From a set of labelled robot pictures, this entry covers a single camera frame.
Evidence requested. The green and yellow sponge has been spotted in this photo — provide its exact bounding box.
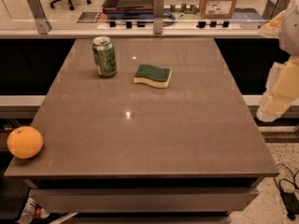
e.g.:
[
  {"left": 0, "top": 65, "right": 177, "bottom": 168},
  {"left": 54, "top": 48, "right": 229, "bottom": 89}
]
[{"left": 134, "top": 64, "right": 172, "bottom": 89}]

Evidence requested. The green soda can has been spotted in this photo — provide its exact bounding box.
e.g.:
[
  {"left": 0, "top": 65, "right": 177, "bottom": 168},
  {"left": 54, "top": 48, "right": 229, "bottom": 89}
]
[{"left": 93, "top": 36, "right": 117, "bottom": 77}]

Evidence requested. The black power adapter with cable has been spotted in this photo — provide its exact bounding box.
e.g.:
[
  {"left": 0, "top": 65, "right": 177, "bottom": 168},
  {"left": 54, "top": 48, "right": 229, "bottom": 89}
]
[{"left": 273, "top": 163, "right": 299, "bottom": 221}]

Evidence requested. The metal railing post right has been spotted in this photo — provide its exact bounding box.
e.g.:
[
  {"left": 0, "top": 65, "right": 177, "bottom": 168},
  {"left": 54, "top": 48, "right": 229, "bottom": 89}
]
[{"left": 263, "top": 0, "right": 291, "bottom": 20}]

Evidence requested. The metal railing post left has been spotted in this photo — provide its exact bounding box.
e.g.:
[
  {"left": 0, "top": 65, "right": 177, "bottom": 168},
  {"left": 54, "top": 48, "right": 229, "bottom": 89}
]
[{"left": 27, "top": 0, "right": 51, "bottom": 35}]

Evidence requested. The orange fruit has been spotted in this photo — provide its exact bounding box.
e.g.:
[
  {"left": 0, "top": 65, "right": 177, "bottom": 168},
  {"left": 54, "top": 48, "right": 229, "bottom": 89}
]
[{"left": 7, "top": 126, "right": 44, "bottom": 159}]

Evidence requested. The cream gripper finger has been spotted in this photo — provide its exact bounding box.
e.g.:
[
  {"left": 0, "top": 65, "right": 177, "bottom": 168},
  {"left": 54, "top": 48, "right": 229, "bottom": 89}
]
[
  {"left": 256, "top": 56, "right": 299, "bottom": 122},
  {"left": 258, "top": 10, "right": 286, "bottom": 39}
]

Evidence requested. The crumpled packaging under table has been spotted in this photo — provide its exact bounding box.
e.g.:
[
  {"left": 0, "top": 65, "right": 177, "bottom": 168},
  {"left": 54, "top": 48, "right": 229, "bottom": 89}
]
[{"left": 18, "top": 198, "right": 50, "bottom": 224}]

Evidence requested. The cardboard box with label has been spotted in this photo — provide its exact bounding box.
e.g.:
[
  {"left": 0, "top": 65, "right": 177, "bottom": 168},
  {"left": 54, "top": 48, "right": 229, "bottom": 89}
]
[{"left": 200, "top": 0, "right": 237, "bottom": 19}]

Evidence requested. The metal railing post middle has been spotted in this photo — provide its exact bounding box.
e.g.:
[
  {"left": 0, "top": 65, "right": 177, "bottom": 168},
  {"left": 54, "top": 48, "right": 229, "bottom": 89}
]
[{"left": 153, "top": 0, "right": 164, "bottom": 35}]

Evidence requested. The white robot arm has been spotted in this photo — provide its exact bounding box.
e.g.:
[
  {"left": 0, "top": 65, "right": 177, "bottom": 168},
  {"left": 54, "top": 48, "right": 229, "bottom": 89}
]
[{"left": 256, "top": 0, "right": 299, "bottom": 122}]

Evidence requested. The metal railing post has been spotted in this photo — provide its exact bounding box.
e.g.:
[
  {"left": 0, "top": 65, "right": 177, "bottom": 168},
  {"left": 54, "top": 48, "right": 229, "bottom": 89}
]
[
  {"left": 263, "top": 0, "right": 291, "bottom": 20},
  {"left": 27, "top": 0, "right": 51, "bottom": 35},
  {"left": 153, "top": 0, "right": 164, "bottom": 35}
]

